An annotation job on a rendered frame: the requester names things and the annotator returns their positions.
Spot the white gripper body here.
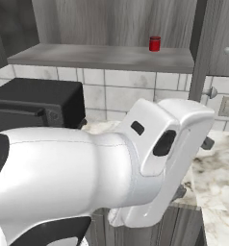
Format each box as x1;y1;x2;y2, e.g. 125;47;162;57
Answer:
108;98;216;229

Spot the grey wooden base cabinet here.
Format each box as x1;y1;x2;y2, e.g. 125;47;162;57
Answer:
85;205;208;246

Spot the round metal door knob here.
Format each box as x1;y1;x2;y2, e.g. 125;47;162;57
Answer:
202;86;218;100

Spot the grey cabinet door with knob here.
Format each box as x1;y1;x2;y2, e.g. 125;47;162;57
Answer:
188;0;209;103

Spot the red jam jar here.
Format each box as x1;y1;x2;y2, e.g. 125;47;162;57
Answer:
148;36;162;53

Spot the grey wooden closed cabinet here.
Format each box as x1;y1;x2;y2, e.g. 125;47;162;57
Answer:
205;0;229;78

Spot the dark grey cabinet door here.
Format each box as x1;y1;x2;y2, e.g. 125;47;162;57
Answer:
0;0;40;74

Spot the black toaster oven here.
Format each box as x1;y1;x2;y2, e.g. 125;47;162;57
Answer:
0;77;88;134

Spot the beige wall socket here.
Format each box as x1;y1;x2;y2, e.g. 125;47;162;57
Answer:
217;95;229;118

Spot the grey wooden wall cabinet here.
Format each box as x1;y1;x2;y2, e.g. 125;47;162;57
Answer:
6;0;198;75

